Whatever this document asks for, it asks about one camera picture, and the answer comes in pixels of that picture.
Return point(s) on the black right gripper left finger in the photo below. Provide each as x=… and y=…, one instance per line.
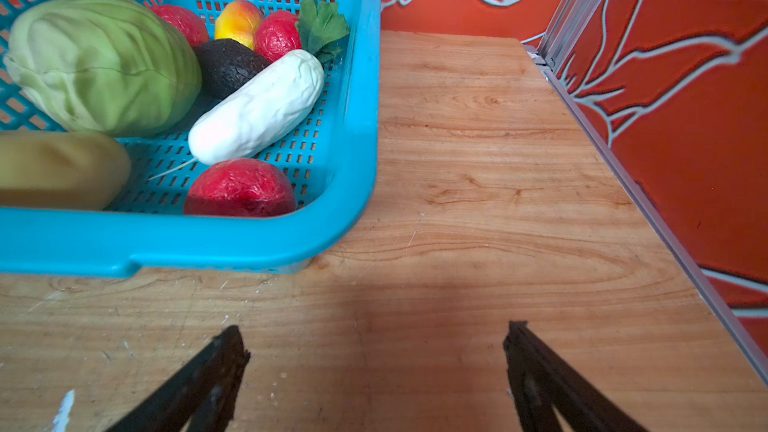
x=201, y=396

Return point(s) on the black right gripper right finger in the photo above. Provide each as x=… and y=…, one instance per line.
x=545, y=387

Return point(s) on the green cabbage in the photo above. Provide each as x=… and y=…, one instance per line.
x=109, y=66

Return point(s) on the red fruit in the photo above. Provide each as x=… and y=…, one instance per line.
x=241, y=187
x=191, y=26
x=277, y=35

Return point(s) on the red fruit front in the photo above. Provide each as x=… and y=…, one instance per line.
x=241, y=187

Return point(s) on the yellow potato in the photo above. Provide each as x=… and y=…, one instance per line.
x=61, y=170

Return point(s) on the turquoise plastic basket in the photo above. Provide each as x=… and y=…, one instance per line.
x=330, y=159

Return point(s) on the white radish with leaves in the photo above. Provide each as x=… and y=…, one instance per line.
x=276, y=100

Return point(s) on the dark avocado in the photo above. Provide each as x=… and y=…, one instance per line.
x=226, y=65

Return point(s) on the yellow red peach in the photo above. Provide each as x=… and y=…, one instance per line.
x=239, y=21

